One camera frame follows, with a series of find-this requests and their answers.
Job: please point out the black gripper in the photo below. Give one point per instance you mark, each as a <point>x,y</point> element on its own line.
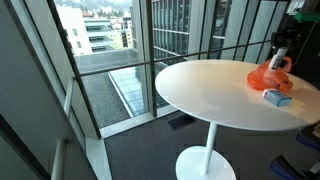
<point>289,32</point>

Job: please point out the white cylindrical bottle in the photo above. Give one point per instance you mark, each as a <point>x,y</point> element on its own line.
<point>277,59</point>

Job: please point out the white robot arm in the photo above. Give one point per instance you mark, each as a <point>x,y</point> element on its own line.
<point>293,7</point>

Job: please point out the orange plastic bag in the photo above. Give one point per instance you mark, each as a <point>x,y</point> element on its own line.
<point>263,78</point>

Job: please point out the light blue tissue pack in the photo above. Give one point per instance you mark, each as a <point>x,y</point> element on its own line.
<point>276,97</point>

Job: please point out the blue and black equipment base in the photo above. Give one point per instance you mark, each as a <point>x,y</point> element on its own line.
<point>306,165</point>

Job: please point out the black floor vent grille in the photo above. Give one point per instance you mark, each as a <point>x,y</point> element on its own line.
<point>181,122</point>

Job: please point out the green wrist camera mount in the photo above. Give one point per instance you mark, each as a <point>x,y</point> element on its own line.
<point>307,17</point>

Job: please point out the white round pedestal table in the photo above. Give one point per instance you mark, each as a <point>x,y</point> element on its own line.
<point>216,91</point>

